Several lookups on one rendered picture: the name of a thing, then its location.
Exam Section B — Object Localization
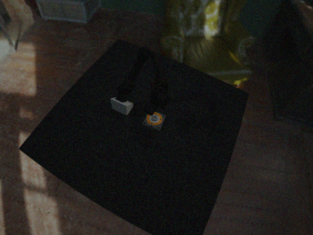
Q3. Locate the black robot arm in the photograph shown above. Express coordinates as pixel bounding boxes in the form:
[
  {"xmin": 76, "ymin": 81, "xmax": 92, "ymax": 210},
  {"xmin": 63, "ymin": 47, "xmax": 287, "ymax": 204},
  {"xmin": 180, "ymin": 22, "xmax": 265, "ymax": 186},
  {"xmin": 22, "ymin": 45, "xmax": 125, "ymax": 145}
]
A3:
[{"xmin": 115, "ymin": 47, "xmax": 171, "ymax": 110}]

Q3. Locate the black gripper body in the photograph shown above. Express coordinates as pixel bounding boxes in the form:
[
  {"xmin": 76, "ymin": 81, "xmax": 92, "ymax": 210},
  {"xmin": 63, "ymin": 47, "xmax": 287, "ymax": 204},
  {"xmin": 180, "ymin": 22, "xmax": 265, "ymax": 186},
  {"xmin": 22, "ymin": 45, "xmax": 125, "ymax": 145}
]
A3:
[{"xmin": 143, "ymin": 95, "xmax": 158, "ymax": 115}]

